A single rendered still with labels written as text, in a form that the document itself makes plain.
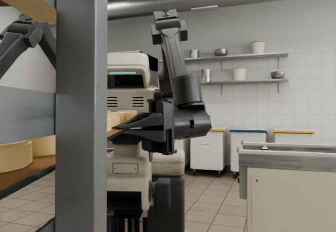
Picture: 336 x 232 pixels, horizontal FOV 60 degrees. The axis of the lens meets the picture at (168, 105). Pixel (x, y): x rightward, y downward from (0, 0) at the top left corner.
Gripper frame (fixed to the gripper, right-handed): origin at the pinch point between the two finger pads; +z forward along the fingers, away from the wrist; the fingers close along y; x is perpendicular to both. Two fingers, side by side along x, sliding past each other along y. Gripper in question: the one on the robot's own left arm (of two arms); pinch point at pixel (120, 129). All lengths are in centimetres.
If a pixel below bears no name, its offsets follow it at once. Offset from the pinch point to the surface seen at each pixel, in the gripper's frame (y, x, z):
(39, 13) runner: -11.2, -19.6, 18.8
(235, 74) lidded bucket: -49, 254, -379
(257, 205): 35, 19, -71
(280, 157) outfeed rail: 17, 13, -77
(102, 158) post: -0.3, -22.5, 15.3
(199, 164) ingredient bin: 96, 278, -312
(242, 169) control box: 23, 27, -73
